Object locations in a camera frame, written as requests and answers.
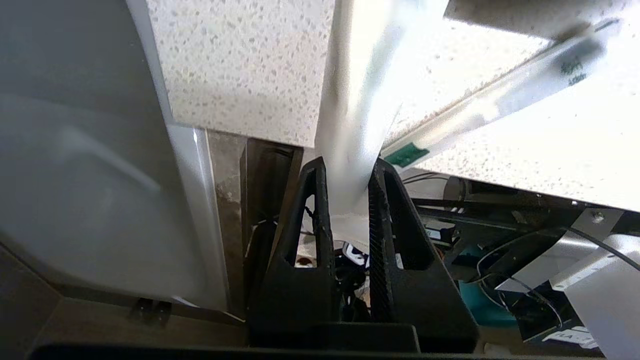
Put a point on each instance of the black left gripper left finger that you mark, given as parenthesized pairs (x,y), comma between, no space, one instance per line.
(295,300)

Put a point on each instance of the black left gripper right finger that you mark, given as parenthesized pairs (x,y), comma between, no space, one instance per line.
(425,300)

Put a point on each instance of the grey metal bracket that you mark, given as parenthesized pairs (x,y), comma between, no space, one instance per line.
(570,250)

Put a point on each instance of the teal cylinder part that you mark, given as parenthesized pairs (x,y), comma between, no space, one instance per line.
(482,300)

